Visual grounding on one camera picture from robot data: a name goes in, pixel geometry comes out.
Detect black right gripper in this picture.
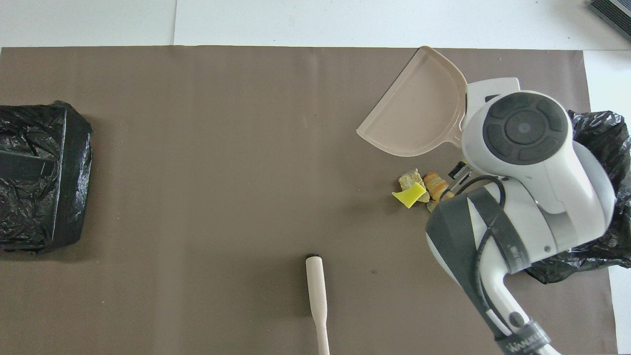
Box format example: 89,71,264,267
448,162,474,180

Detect pale toy bread piece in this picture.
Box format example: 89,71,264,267
398,168,427,194

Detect yellow sponge piece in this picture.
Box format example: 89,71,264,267
392,182,427,210

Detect pale pink plastic dustpan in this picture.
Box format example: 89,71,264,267
356,46,469,157

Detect beige hand brush black bristles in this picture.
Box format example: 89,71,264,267
305,253,331,355

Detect bin with loose black bag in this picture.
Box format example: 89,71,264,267
530,109,631,284

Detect bin with tight black bag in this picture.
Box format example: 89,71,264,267
0,101,93,253

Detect dark grey ribbed object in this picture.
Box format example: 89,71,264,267
588,0,631,42

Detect brown paper table mat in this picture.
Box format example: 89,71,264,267
0,46,618,355

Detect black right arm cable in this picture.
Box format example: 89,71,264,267
446,175,508,319

